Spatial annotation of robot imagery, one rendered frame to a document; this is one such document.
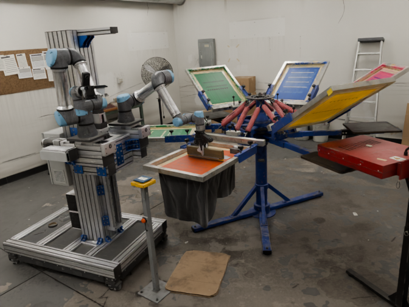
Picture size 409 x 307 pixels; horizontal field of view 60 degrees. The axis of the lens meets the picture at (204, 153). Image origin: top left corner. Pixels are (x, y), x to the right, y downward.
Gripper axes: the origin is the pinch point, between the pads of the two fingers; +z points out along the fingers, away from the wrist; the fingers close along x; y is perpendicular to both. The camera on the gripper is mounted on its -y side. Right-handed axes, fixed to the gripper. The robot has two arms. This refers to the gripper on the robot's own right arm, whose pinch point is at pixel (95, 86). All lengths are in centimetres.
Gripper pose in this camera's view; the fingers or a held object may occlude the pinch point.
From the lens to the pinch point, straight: 224.8
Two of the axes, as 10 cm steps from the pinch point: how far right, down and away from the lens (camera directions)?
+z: 6.5, 0.9, -7.5
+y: 1.1, 9.7, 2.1
